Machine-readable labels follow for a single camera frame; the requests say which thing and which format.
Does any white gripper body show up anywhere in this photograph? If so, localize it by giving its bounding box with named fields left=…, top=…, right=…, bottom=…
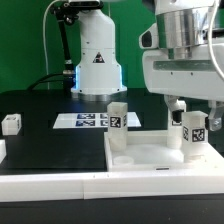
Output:
left=142, top=46, right=224, bottom=101

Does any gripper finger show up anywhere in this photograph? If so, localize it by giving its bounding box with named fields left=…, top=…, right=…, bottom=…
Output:
left=208, top=101, right=224, bottom=131
left=164, top=95, right=184, bottom=126

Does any white square tabletop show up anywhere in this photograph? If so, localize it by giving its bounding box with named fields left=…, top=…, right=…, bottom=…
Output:
left=104, top=130, right=224, bottom=172

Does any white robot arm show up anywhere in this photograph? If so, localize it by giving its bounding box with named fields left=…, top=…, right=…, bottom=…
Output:
left=69, top=0, right=224, bottom=131

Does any white marker sheet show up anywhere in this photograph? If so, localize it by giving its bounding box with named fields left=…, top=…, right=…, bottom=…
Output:
left=53, top=112, right=141, bottom=129

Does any white U-shaped obstacle fence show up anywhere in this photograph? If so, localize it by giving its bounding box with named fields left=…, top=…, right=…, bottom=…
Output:
left=0, top=139, right=224, bottom=203

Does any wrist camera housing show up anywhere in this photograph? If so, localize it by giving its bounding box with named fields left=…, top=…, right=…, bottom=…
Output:
left=139, top=23, right=159, bottom=49

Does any white cable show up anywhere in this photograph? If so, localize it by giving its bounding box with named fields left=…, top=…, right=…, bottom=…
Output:
left=42, top=0, right=63, bottom=90

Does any black cable bundle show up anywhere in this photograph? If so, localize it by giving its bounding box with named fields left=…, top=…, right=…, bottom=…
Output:
left=27, top=72, right=75, bottom=92

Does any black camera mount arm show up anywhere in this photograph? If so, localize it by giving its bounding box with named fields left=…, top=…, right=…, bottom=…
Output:
left=50, top=2, right=81, bottom=79

